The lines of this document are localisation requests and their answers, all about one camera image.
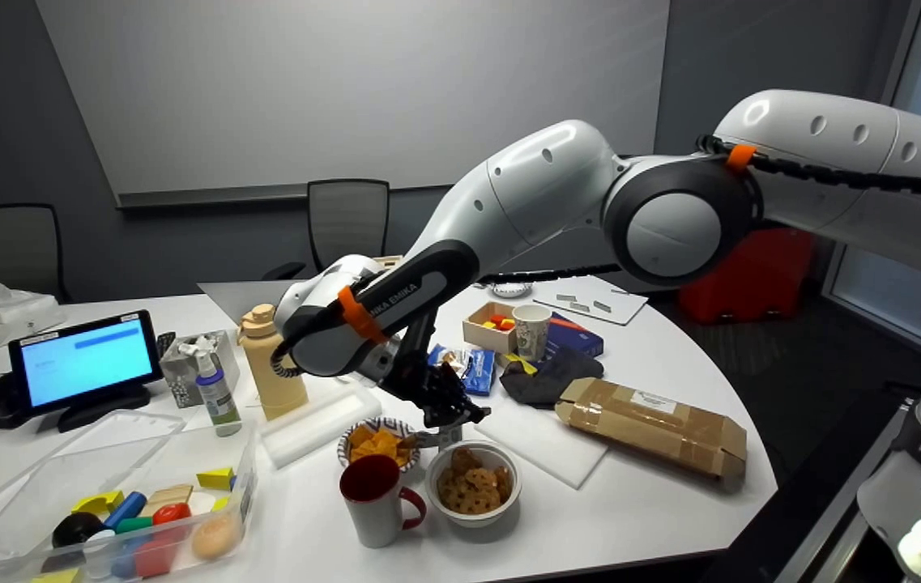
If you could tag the white mug with red inside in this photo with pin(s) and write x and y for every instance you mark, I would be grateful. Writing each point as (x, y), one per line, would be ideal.
(375, 518)

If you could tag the peach toy egg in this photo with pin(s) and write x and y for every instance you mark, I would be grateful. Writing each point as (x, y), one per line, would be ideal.
(215, 538)

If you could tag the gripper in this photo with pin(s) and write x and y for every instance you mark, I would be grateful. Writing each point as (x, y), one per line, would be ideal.
(419, 379)

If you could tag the patterned bowl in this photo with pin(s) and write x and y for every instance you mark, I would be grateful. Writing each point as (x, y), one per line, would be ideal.
(363, 424)

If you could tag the red bin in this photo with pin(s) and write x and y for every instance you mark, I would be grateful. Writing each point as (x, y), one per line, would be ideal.
(752, 279)

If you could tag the yellow toy block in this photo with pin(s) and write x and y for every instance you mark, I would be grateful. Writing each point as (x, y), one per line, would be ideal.
(217, 478)
(97, 504)

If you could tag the brown cardboard box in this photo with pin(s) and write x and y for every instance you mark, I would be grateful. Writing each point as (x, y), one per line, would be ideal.
(654, 433)

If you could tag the white mat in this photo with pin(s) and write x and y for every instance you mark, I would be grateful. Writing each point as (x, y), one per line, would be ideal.
(541, 445)

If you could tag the wooden toy block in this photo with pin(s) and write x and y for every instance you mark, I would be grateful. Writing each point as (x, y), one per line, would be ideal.
(168, 495)

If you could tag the small wooden box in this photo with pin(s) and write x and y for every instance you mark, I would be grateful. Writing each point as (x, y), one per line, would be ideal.
(478, 334)

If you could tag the white spray bottle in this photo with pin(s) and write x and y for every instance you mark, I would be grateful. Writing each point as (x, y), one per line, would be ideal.
(219, 401)

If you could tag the clear plastic bin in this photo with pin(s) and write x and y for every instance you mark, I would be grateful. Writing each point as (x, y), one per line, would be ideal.
(209, 453)

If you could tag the silver metal spatula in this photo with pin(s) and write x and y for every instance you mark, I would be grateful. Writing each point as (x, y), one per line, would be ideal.
(432, 440)

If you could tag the blue snack packet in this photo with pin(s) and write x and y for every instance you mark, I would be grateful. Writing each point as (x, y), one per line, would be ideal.
(478, 368)

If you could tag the blue toy cylinder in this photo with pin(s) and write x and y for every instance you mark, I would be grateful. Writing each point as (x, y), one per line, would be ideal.
(126, 508)

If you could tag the glass door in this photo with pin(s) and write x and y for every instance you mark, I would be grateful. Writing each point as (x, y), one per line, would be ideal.
(873, 283)

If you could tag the grey office chair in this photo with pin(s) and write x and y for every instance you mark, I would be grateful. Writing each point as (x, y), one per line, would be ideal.
(10, 247)
(347, 219)

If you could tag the white paper sheet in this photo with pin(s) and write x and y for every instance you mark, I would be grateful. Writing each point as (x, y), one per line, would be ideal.
(590, 300)

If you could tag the green toy piece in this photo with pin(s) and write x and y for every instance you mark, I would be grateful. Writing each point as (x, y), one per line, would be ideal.
(133, 525)

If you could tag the patterned tissue box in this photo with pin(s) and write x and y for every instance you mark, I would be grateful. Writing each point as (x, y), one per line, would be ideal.
(176, 376)

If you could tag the heap of orange chips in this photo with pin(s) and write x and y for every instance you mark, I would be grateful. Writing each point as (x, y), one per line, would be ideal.
(379, 445)

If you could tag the blue flat box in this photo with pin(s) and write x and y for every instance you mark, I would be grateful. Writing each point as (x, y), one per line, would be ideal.
(577, 336)

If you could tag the heap of coloured blocks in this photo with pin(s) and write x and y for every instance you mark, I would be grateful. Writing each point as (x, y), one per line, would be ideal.
(499, 322)

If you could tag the black cloth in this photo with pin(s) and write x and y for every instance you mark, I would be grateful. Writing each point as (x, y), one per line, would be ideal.
(553, 380)

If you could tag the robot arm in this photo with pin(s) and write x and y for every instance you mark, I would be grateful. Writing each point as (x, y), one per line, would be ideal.
(541, 186)

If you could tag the tan water bottle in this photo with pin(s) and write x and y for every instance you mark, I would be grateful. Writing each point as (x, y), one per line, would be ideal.
(278, 372)

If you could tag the tablet screen on stand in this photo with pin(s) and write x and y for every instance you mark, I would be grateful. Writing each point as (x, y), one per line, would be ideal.
(83, 360)

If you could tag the black toy ball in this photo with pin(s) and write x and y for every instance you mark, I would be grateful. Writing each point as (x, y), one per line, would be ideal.
(75, 529)

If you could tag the white bowl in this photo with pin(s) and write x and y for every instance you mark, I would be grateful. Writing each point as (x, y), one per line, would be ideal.
(468, 518)

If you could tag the white foam tray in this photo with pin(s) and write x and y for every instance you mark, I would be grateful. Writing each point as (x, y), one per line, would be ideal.
(314, 425)

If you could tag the paper cup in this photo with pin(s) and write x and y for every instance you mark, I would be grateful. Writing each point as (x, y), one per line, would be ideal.
(531, 336)

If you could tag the red toy piece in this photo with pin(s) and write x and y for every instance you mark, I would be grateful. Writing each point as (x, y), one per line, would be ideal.
(172, 512)

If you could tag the red toy block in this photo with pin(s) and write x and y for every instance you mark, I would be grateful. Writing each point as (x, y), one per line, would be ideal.
(156, 555)

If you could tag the blue toy block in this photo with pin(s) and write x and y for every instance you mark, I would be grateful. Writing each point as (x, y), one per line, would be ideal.
(108, 555)

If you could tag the whiteboard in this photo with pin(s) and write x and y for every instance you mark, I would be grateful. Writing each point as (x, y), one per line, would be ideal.
(347, 89)

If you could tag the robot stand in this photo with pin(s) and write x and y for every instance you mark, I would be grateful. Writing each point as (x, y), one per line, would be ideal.
(833, 551)

